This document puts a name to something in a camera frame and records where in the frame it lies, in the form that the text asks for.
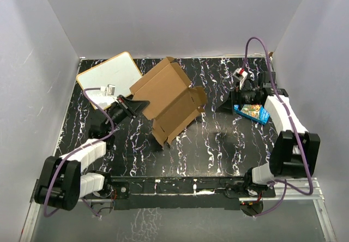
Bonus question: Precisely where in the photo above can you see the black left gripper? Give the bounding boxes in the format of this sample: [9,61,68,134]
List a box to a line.
[106,95,150,133]

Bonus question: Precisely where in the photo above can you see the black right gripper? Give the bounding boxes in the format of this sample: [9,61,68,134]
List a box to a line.
[215,81,261,115]

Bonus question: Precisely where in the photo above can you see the brown cardboard paper box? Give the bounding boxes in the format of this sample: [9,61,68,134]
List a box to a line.
[130,57,208,146]

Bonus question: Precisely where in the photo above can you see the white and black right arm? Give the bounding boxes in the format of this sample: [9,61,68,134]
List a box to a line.
[218,68,321,197]

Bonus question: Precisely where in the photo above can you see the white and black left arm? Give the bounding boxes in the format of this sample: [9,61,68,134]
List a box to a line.
[34,95,150,211]

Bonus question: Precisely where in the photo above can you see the blue treehouse book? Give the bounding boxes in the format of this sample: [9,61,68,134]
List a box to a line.
[234,105,270,125]

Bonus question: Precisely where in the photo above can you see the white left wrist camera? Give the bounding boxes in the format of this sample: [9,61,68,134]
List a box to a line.
[100,84,116,97]

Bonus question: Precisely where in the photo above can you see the white board with wooden frame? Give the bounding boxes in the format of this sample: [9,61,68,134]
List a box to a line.
[76,52,142,109]

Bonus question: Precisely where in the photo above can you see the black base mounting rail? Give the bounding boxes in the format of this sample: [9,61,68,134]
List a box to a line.
[87,175,275,210]

